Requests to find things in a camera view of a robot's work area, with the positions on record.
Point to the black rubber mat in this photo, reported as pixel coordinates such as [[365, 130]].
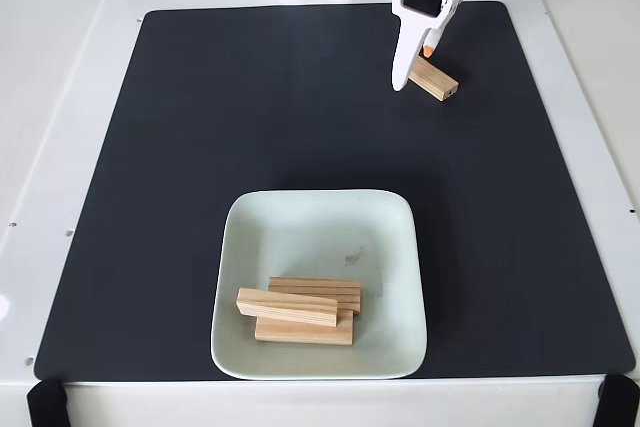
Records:
[[150, 197]]

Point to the pale green square plate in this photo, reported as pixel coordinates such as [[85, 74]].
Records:
[[310, 237]]

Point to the grooved wooden block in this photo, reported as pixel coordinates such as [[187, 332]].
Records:
[[345, 289], [300, 333], [437, 79], [287, 308]]

